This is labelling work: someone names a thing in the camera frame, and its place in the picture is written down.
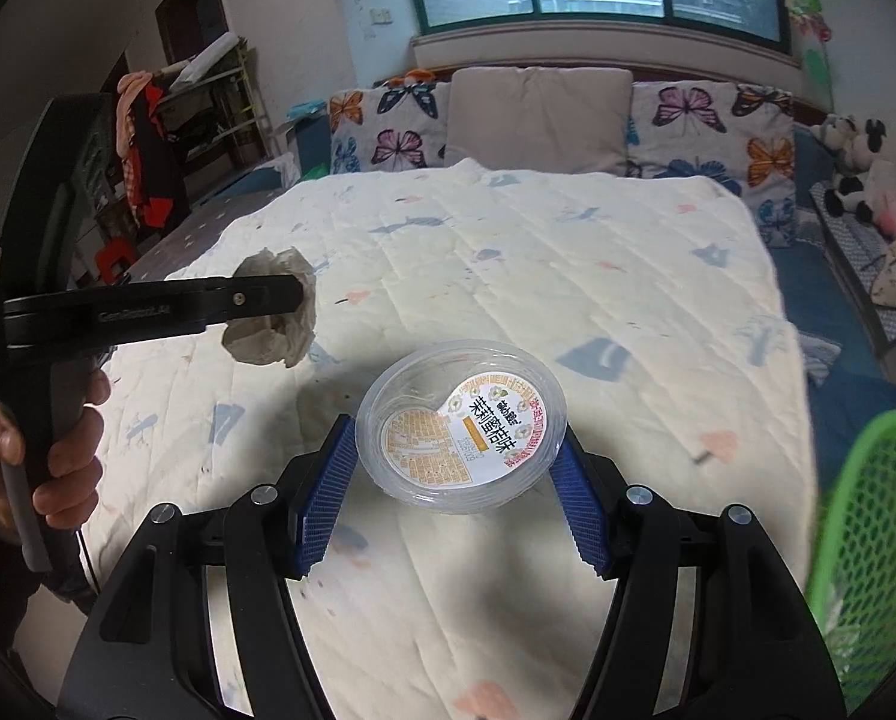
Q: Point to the green wall decoration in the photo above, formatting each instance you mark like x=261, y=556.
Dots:
x=811, y=52

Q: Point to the small butterfly pillow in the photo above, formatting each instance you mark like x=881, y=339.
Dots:
x=388, y=127

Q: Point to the round clear plastic container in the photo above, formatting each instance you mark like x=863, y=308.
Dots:
x=455, y=420

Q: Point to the black white plush toy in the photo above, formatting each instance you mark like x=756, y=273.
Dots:
x=853, y=139
x=849, y=195

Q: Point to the grey tissue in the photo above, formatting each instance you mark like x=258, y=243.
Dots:
x=268, y=345

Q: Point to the green mesh basket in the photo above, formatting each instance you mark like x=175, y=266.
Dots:
x=868, y=465

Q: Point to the large butterfly pillow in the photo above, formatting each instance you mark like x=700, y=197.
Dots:
x=703, y=127

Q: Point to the red plastic stool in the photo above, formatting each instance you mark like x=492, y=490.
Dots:
x=114, y=259

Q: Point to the orange black hanging clothes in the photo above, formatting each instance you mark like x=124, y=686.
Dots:
x=148, y=157

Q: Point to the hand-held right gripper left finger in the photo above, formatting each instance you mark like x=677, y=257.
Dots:
x=328, y=495

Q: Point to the metal shelf rack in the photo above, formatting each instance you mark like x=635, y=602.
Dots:
x=219, y=112

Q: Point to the beige pillow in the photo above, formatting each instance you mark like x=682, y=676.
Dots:
x=538, y=120

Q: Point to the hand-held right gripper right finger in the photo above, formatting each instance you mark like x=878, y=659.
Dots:
x=579, y=502

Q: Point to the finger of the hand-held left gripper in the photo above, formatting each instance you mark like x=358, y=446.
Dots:
x=155, y=307

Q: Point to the teal cloth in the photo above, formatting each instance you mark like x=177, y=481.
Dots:
x=305, y=109

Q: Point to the person's left hand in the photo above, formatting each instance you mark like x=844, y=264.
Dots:
x=77, y=472

